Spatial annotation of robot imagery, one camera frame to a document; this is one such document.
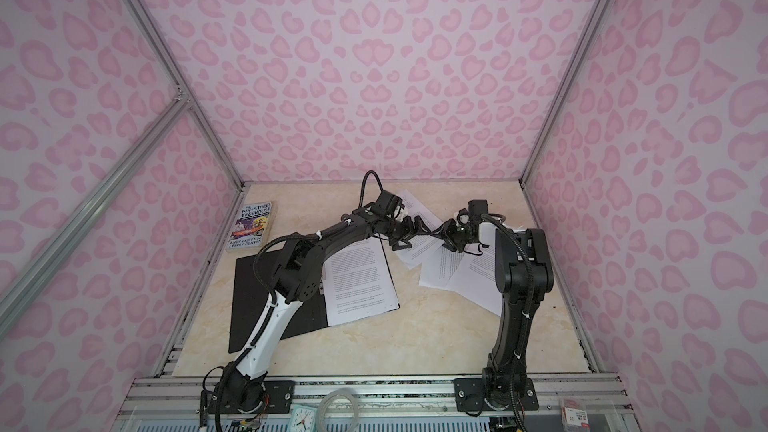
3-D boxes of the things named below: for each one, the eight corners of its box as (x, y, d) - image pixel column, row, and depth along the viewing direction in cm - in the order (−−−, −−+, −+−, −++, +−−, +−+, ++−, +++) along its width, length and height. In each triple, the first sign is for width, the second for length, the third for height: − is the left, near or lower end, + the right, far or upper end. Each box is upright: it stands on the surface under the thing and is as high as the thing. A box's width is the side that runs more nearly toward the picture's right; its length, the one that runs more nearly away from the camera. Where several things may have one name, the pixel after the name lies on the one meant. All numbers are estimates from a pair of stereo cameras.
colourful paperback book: (231, 249, 104) (227, 244, 101) (248, 208, 116) (244, 202, 113) (261, 249, 104) (258, 244, 101) (275, 208, 116) (272, 202, 113)
